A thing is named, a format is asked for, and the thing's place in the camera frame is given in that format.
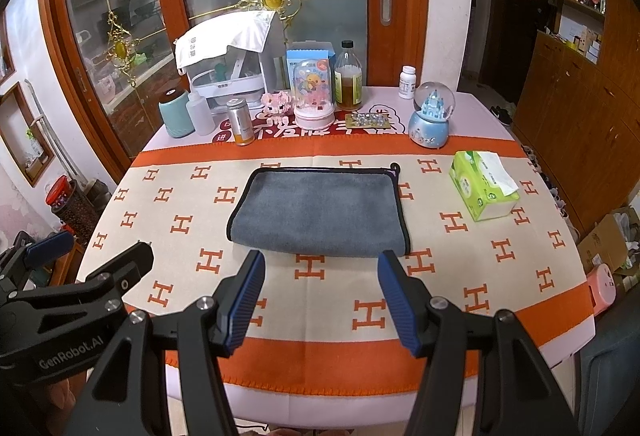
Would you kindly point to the grey blue chair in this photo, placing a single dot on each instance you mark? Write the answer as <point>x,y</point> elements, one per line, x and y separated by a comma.
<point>612,376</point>

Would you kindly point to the pink printed table cover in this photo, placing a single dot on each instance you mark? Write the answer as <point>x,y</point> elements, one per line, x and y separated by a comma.
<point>475,113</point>

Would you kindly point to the white cloth cover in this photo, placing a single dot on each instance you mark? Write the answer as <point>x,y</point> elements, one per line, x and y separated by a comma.
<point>225,35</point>

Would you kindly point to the green tissue pack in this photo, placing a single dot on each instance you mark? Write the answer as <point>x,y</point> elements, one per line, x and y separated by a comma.
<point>475,186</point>

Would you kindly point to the dark shoes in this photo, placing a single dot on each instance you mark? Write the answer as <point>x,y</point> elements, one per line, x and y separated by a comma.
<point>502,114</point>

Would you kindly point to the pink pig block toy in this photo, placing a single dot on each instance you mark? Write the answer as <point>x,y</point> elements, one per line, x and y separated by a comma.
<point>276,102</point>

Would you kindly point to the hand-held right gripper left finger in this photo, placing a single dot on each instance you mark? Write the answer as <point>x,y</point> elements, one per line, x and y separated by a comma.
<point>244,303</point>

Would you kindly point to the duck dome music box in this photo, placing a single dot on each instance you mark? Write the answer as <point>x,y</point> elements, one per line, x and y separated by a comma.
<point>312,90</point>

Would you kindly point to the teal cylindrical humidifier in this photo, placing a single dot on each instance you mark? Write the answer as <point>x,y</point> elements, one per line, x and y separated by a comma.
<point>176,113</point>

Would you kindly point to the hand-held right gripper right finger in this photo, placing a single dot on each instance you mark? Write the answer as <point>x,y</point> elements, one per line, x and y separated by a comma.
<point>396,303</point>

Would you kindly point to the orange patterned beige blanket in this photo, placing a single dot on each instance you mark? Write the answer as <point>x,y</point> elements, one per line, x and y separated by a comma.
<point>175,196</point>

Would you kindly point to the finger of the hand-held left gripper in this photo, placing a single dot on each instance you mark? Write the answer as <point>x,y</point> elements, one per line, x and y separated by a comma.
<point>47,248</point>
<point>120,276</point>

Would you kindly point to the orange metal can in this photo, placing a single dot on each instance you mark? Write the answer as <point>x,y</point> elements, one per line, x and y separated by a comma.
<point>240,123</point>

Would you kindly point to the pink plastic stool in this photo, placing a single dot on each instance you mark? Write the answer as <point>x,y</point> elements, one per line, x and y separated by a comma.
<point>601,288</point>

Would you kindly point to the white pill bottle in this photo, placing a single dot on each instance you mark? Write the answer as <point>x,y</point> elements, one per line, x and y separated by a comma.
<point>407,83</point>

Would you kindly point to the wooden shelf cabinet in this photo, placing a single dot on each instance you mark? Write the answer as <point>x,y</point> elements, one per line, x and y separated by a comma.
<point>565,105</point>

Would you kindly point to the red lidded jar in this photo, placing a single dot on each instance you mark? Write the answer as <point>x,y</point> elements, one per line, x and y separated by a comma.
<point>59,191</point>

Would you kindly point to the wooden glass sliding door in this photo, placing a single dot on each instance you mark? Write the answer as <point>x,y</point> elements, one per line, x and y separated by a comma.
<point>390,55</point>

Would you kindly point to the pill blister pack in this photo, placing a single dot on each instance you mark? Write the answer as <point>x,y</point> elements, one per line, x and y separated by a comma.
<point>367,120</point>

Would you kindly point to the white plastic squeeze bottle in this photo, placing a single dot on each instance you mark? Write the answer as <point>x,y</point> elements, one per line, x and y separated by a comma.
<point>200,113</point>

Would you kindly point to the blue cardboard box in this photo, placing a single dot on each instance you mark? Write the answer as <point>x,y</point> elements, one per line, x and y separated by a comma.
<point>300,54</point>

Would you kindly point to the brown glass bottle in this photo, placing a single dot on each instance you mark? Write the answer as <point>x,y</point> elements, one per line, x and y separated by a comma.
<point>348,85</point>

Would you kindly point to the white bottle steriliser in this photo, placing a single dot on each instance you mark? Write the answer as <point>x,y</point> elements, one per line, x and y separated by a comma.
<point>235,83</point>

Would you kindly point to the blue castle snow globe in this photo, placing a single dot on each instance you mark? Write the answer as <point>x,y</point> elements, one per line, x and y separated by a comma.
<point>430,130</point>

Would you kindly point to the grey towel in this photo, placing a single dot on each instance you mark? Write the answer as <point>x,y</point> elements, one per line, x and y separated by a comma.
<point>320,211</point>

